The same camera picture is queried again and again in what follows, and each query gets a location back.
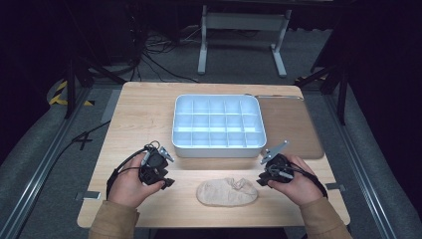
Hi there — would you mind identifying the bundle of black cables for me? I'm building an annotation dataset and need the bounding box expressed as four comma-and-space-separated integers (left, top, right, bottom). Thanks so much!
130, 24, 204, 85

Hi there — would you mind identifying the grey table bracket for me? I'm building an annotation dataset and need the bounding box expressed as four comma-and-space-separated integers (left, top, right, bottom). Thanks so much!
324, 182, 346, 192
75, 190, 102, 201

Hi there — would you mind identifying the left hand-held gripper cable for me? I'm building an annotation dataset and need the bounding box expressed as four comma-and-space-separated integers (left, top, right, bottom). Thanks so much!
105, 140, 162, 201

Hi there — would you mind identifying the black floor cable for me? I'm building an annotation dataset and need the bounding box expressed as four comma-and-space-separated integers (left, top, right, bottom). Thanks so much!
39, 119, 111, 180

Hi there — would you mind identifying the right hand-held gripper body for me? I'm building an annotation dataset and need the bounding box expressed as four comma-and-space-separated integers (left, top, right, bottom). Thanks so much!
260, 139, 296, 184

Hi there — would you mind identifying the right hand-held gripper cable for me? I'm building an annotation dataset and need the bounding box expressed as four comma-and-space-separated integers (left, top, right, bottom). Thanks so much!
272, 161, 329, 200

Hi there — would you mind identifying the white compartment organizer box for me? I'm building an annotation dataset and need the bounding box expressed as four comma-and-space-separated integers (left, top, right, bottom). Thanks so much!
171, 94, 268, 159

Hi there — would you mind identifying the hand-held gripper cable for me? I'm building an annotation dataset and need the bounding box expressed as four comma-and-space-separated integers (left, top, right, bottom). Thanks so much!
272, 161, 329, 200
105, 140, 162, 201

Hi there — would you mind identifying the yellow black hazard tape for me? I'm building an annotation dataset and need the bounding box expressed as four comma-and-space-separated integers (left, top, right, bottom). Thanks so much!
48, 80, 96, 108

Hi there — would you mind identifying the person's left hand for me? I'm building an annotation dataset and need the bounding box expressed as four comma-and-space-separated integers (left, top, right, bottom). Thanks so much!
106, 152, 166, 210

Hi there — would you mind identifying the black tripod stand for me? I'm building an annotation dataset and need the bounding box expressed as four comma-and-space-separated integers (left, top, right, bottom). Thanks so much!
61, 0, 127, 120
294, 56, 350, 126

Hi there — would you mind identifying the person's right hand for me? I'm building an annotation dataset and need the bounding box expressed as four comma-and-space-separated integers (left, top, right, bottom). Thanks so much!
267, 154, 324, 207

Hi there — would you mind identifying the beige sock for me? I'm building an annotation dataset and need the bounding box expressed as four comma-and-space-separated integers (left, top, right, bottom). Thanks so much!
195, 177, 259, 208

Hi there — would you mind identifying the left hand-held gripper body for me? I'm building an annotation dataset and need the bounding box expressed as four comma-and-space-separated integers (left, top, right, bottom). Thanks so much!
138, 144, 175, 186

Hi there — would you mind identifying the white metal table frame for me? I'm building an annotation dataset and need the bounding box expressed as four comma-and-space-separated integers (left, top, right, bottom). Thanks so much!
197, 4, 294, 79

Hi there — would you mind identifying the metal floor rail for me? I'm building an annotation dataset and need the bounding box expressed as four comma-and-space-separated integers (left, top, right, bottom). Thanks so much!
322, 93, 400, 239
0, 87, 92, 239

